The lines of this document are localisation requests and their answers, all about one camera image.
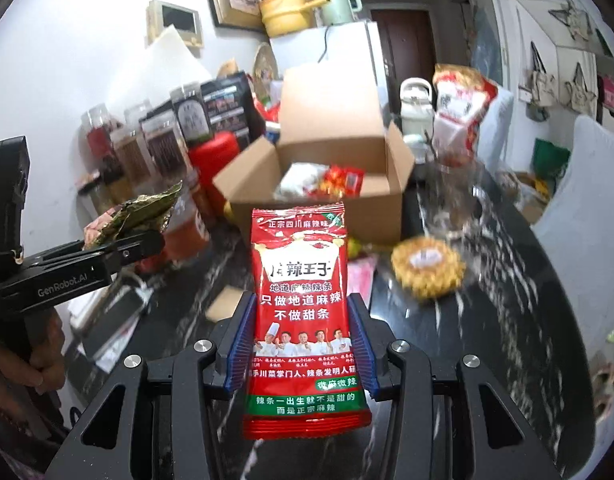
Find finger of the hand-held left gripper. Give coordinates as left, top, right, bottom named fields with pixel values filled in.
left=82, top=230, right=166, bottom=273
left=24, top=240, right=88, bottom=267

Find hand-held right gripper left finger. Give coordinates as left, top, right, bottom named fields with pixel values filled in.
left=44, top=290, right=258, bottom=480

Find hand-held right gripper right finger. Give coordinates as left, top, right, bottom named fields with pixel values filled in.
left=348, top=292, right=562, bottom=480

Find green foil snack packet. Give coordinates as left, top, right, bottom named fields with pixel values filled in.
left=84, top=180, right=184, bottom=251

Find small tan snack box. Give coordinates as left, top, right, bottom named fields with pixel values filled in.
left=204, top=285, right=248, bottom=323

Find red snack packet green stripe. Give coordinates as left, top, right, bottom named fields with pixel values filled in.
left=242, top=201, right=373, bottom=441

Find pink snack packet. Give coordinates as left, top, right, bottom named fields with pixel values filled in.
left=347, top=255, right=380, bottom=306

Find cardboard box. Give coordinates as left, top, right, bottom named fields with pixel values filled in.
left=212, top=62, right=417, bottom=243

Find red snack packet gold print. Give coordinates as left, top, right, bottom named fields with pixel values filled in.
left=319, top=164, right=365, bottom=198

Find white printed snack packet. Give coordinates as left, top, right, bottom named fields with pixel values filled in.
left=274, top=162, right=328, bottom=200

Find person's left hand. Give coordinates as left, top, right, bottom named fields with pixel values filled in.
left=0, top=305, right=70, bottom=441

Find clear plastic jar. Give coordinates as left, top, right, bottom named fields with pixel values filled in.
left=124, top=101, right=153, bottom=126
left=138, top=115, right=190, bottom=181
left=110, top=125, right=153, bottom=186

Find round waffle in clear packet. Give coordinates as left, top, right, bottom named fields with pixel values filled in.
left=389, top=234, right=468, bottom=306

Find clear jar red contents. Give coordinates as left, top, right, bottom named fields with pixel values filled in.
left=82, top=104, right=123, bottom=181

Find red plastic container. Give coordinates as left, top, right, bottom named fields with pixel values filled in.
left=189, top=132, right=248, bottom=221

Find black pouch bag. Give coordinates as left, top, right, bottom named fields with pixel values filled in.
left=199, top=72, right=255, bottom=146

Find glass mug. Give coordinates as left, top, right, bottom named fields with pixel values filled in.
left=419, top=155, right=492, bottom=233

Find white foam board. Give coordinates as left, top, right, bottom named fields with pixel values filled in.
left=120, top=25, right=225, bottom=111

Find red plastic bag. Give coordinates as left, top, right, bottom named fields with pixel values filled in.
left=254, top=100, right=283, bottom=123

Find woven round fan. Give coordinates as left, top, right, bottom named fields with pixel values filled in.
left=252, top=42, right=280, bottom=86

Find white thermos kettle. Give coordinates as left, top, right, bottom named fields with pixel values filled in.
left=399, top=77, right=434, bottom=146

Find large red white snack bag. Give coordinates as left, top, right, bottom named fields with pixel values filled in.
left=432, top=63, right=500, bottom=166

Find chair with light blue cover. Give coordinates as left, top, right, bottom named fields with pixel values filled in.
left=477, top=92, right=515, bottom=171
left=532, top=115, right=614, bottom=311

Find green bag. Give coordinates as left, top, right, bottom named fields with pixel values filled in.
left=532, top=137, right=572, bottom=178

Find yellow pot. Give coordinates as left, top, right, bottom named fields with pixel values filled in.
left=258, top=0, right=323, bottom=37

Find white refrigerator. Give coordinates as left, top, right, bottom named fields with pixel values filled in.
left=268, top=20, right=393, bottom=121

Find dark brown door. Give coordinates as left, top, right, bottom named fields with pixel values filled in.
left=369, top=7, right=438, bottom=91

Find canvas tote bag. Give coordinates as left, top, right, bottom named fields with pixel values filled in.
left=564, top=62, right=600, bottom=113
left=524, top=42, right=558, bottom=106

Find green electric kettle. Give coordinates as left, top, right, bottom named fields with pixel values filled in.
left=315, top=0, right=363, bottom=26

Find light blue plastic sheet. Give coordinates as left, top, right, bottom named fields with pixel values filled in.
left=469, top=2, right=502, bottom=81

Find wall intercom panel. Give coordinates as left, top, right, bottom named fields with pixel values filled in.
left=146, top=0, right=205, bottom=51

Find black power cable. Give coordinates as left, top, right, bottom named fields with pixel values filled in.
left=317, top=22, right=338, bottom=66

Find star shaped wall hanger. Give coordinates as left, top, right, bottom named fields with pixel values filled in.
left=547, top=0, right=595, bottom=43

